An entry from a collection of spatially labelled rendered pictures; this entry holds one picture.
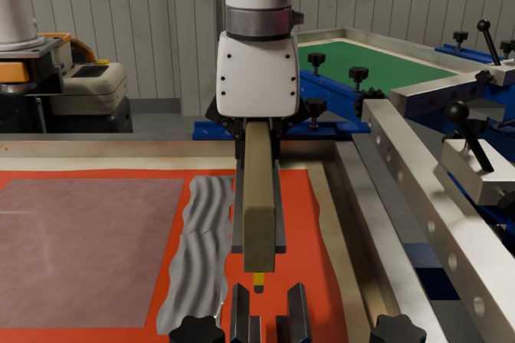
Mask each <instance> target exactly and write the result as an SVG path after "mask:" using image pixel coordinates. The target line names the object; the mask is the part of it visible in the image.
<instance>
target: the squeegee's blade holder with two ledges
mask: <svg viewBox="0 0 515 343"><path fill-rule="evenodd" d="M269 120H270V130H272V129H273V123H272V118H269ZM243 129H244V132H246V118H244V123H243ZM273 170H274V188H275V198H276V209H277V221H276V246H275V253H286V252H287V241H286V234H285V226H284V211H283V203H282V195H281V187H280V173H279V165H278V160H275V161H274V168H273ZM243 195H244V168H241V160H240V159H237V162H236V174H235V195H234V207H233V218H232V229H231V253H243Z"/></svg>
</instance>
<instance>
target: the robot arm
mask: <svg viewBox="0 0 515 343"><path fill-rule="evenodd" d="M225 5H226V31H223V32H222V33H221V35H220V39H219V45H218V61H217V83H216V94H215V95H214V97H213V99H212V101H211V103H210V104H209V106H208V108H207V110H206V113H205V117H206V118H207V119H210V120H211V121H213V122H215V123H218V124H220V125H221V126H222V127H223V128H224V129H225V130H226V131H228V132H229V133H230V134H231V135H232V137H233V139H234V140H235V159H240V160H241V168H244V154H245V132H244V129H243V123H244V118H272V123H273V129H272V130H271V149H272V159H273V168H274V161H275V160H280V141H281V140H282V138H283V136H284V135H285V134H286V133H287V132H288V131H290V130H291V129H292V128H293V127H294V126H295V125H296V124H299V123H301V122H303V121H305V120H307V119H309V118H310V111H309V110H308V108H307V105H306V103H305V102H304V101H303V98H302V96H301V95H300V65H299V57H298V43H297V35H296V33H295V32H292V31H291V29H293V27H294V25H303V21H304V13H303V12H297V11H294V10H293V9H292V7H291V6H292V0H225ZM37 25H38V21H37V20H36V19H35V18H32V13H31V6H30V2H29V0H0V51H16V50H22V49H27V48H31V47H37V46H39V45H42V44H43V43H44V42H45V38H44V36H43V35H41V34H36V33H35V29H34V27H36V26H37ZM231 117H234V119H232V118H231ZM284 117H285V118H284ZM282 118H283V119H282Z"/></svg>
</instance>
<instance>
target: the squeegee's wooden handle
mask: <svg viewBox="0 0 515 343"><path fill-rule="evenodd" d="M276 221H277V209H276V198H275V188H274V170H273V159H272V149H271V131H270V120H269V118H246V132H245V154H244V195H243V272H244V273H274V271H275V246H276Z"/></svg>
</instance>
